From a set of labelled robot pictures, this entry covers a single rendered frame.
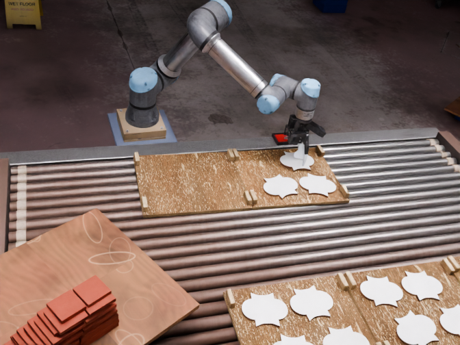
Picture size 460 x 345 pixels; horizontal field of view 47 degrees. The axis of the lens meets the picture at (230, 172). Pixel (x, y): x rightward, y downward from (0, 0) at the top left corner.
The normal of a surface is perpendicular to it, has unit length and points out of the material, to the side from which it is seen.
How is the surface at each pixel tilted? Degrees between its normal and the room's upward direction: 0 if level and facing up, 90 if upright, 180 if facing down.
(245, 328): 0
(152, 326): 0
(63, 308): 0
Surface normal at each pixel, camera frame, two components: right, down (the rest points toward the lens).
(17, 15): 0.26, 0.58
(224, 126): 0.14, -0.77
